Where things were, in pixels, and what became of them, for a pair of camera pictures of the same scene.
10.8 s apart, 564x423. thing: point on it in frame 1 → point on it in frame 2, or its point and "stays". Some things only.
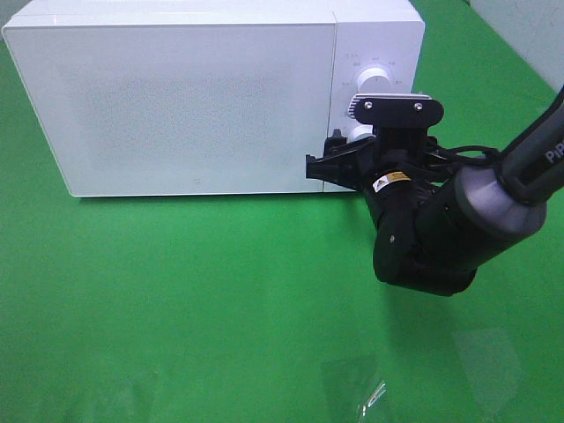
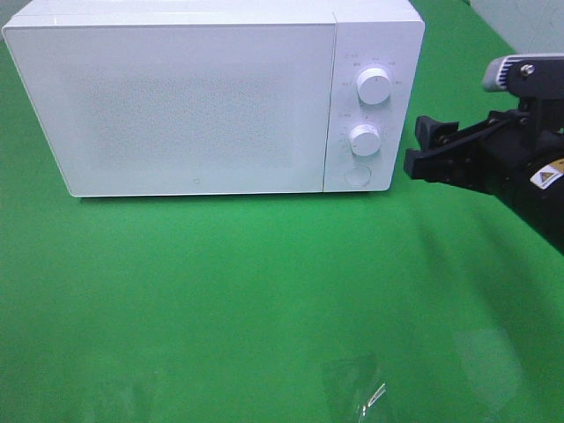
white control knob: x=359 y=132 stays
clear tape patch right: x=493 y=367 stays
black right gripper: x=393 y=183 → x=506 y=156
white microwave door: x=180 y=109 stays
